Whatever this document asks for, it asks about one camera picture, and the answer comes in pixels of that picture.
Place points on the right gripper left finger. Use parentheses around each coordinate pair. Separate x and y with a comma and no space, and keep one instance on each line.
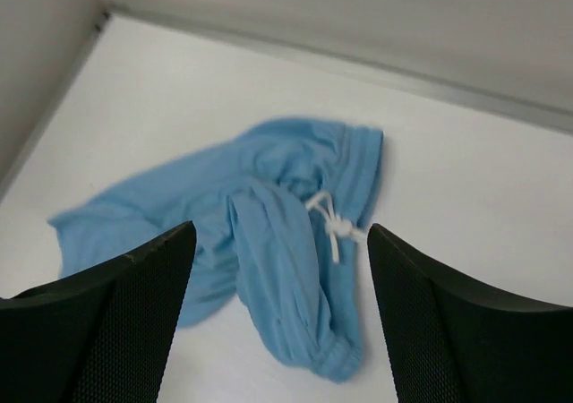
(100,335)

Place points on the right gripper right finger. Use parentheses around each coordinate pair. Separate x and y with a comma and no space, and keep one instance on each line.
(453,338)

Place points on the light blue shorts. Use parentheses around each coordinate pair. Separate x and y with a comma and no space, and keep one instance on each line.
(279,212)

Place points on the aluminium table edge rail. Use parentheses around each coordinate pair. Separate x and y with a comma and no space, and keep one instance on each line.
(418,84)

